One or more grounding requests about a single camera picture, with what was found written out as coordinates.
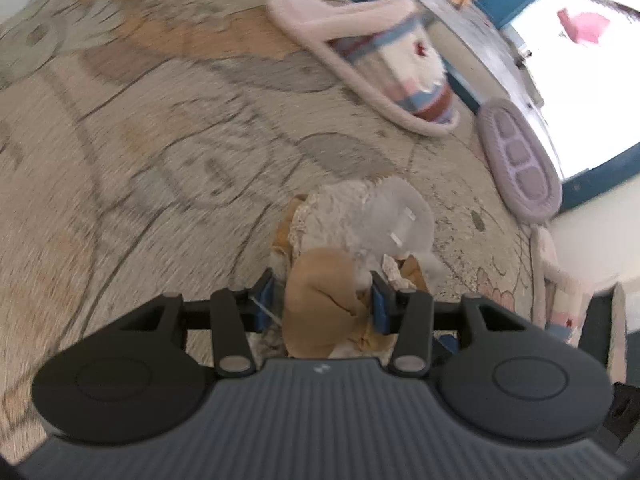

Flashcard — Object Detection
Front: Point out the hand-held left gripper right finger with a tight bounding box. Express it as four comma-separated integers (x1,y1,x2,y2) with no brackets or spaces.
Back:
371,271,526,376

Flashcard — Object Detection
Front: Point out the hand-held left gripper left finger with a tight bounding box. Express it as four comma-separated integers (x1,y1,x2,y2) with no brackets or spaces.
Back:
120,269,276,378

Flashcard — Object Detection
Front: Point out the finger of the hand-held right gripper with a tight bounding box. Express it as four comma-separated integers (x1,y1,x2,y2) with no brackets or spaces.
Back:
582,294,617,361

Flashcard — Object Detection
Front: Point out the pink plaid plush slipper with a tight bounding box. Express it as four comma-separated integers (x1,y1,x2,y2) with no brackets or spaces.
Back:
266,0,461,137
530,225,628,386

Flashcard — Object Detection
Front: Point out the cream bow fluffy slipper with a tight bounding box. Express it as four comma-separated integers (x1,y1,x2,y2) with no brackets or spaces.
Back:
270,175,446,361

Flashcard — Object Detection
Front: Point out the purple slide slipper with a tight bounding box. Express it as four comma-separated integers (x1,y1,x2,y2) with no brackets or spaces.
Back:
475,97,563,223

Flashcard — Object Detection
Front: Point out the printed cartoon doormat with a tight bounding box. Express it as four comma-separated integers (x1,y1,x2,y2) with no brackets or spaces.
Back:
0,0,551,461

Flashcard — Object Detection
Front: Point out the pink umbrella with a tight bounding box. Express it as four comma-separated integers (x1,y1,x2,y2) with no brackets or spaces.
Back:
557,7,612,46

